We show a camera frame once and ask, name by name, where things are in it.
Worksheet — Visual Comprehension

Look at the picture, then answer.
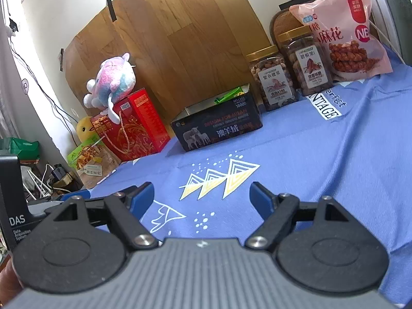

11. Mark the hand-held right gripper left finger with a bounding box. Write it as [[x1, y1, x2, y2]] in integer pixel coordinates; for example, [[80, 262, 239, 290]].
[[42, 182, 160, 251]]

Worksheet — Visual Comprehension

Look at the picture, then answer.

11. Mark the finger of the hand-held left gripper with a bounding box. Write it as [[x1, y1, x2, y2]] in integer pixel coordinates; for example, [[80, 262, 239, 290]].
[[48, 189, 91, 211]]

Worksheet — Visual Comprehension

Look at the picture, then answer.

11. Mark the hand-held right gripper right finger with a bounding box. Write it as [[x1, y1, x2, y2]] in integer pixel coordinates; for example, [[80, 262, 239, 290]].
[[244, 182, 364, 251]]

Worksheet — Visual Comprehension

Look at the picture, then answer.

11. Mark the black cardboard box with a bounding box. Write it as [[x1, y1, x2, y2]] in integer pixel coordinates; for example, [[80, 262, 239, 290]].
[[170, 84, 263, 152]]

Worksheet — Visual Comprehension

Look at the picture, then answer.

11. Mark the black charger adapter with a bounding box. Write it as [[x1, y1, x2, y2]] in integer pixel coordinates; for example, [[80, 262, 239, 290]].
[[51, 164, 67, 181]]

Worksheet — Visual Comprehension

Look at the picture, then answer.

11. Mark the green and brown snack bag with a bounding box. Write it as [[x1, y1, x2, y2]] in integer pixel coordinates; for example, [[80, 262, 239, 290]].
[[66, 136, 122, 189]]

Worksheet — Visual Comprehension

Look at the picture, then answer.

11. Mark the green plastic bag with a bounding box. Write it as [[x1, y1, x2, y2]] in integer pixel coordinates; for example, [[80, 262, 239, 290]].
[[0, 137, 41, 162]]

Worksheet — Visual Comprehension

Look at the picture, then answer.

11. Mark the yellow plush toy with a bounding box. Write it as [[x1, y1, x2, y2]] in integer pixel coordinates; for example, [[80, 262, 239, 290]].
[[76, 116, 101, 143]]

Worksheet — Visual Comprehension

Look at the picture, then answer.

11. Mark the red gift box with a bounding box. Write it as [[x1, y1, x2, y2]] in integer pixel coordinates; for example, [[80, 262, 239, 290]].
[[90, 88, 171, 162]]

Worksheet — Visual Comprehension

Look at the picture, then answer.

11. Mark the blue printed tablecloth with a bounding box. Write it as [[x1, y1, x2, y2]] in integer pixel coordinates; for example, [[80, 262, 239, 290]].
[[82, 43, 412, 308]]

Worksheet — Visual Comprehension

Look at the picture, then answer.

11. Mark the grey curtain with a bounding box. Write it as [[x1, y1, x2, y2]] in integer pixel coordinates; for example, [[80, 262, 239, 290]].
[[0, 22, 20, 140]]

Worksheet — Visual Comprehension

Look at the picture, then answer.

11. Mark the bright green packet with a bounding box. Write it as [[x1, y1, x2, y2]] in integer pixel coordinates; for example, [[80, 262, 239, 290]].
[[214, 87, 244, 104]]

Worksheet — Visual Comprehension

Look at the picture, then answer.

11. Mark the pink and blue plush toy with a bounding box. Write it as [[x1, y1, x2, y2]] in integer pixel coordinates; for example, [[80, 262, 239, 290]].
[[83, 53, 138, 125]]

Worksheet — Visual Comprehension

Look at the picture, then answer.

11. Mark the light nut jar yellow lid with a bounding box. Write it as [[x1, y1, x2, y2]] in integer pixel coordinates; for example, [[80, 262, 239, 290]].
[[246, 45, 298, 112]]

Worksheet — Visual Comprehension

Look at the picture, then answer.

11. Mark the dark nut jar yellow lid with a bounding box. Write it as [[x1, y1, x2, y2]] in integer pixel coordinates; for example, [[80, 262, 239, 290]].
[[278, 27, 334, 97]]

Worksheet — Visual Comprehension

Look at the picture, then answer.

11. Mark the wooden board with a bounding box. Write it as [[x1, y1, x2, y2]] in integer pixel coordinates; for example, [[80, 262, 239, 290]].
[[64, 0, 275, 127]]

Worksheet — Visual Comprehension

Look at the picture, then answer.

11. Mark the round cork board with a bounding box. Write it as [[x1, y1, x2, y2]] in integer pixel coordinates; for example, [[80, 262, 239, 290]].
[[270, 10, 310, 49]]

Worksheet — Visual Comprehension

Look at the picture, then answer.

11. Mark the pink snack bag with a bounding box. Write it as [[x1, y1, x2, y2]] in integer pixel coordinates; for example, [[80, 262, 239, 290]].
[[289, 0, 394, 83]]

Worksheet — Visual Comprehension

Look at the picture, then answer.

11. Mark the black tape strip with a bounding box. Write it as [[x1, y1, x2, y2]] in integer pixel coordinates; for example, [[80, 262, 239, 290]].
[[105, 0, 117, 23]]

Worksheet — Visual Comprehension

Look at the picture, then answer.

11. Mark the white cable bundle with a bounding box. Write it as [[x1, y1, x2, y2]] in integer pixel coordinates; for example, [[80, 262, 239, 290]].
[[20, 164, 55, 201]]

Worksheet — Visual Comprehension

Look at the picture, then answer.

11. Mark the black wall cable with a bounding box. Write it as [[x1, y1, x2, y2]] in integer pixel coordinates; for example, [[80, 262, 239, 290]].
[[6, 16, 79, 126]]

